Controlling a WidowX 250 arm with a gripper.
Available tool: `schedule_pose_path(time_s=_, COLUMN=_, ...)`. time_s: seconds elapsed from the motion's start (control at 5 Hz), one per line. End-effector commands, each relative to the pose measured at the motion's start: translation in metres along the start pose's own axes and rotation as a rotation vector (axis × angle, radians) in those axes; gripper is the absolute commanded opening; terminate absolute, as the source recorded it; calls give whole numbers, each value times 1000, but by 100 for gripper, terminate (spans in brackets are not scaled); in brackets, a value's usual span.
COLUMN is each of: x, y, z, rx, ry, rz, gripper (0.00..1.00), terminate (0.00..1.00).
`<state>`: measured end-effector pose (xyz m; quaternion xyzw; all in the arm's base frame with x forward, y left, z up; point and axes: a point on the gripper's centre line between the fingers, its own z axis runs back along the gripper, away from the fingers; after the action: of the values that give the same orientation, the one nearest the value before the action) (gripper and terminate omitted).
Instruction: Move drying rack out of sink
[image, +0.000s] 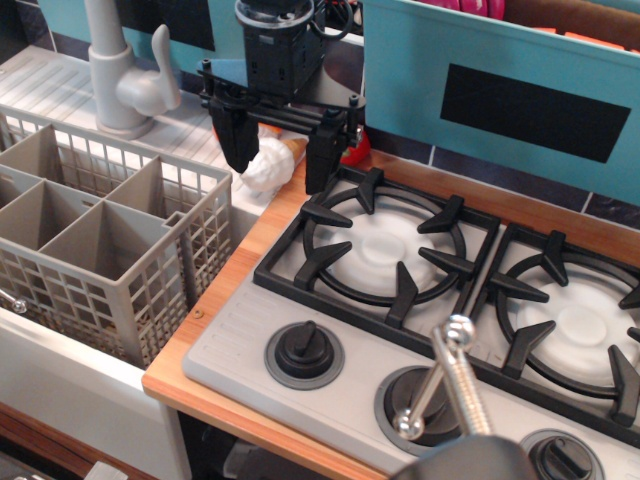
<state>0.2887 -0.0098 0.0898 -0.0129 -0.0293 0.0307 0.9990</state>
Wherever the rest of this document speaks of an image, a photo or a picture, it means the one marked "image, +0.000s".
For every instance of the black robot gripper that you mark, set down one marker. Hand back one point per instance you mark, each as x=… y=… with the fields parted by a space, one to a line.
x=282 y=81

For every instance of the grey plastic drying rack basket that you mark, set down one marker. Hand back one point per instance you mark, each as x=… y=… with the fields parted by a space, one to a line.
x=109 y=243

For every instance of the white toy sink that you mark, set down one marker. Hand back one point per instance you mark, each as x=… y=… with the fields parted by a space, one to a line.
x=93 y=397

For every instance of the orange salmon sushi toy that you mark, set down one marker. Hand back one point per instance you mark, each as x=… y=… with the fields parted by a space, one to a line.
x=270 y=130

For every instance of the white toy ice cream cone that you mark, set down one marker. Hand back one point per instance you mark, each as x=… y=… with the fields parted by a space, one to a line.
x=274 y=164

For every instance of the red toy strawberry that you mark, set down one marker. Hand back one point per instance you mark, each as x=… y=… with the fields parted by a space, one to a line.
x=355 y=155

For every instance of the grey toy faucet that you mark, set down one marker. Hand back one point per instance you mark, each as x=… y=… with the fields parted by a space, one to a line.
x=127 y=97

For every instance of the black left burner grate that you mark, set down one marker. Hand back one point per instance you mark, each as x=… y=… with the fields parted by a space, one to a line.
x=380 y=256

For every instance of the black burner grate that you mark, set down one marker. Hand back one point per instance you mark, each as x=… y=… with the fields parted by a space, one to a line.
x=558 y=326
x=380 y=256

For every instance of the grey toy stove top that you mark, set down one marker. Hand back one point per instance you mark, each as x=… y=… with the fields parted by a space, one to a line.
x=229 y=358

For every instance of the black left stove knob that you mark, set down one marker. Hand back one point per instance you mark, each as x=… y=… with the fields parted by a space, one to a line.
x=304 y=356

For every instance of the black stove knob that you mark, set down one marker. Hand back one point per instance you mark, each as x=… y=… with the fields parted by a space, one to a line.
x=304 y=356
x=396 y=393
x=558 y=455

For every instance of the large teal bin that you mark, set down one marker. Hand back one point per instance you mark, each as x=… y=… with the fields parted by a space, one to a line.
x=556 y=107

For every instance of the black middle stove knob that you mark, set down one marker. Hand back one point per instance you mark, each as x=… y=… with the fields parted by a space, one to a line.
x=396 y=393

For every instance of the small chrome pin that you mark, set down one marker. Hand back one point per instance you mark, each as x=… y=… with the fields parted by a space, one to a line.
x=17 y=305

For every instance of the black right burner grate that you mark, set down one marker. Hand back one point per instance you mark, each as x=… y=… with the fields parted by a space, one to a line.
x=558 y=326

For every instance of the black right stove knob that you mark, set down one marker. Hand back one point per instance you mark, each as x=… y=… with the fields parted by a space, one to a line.
x=558 y=455

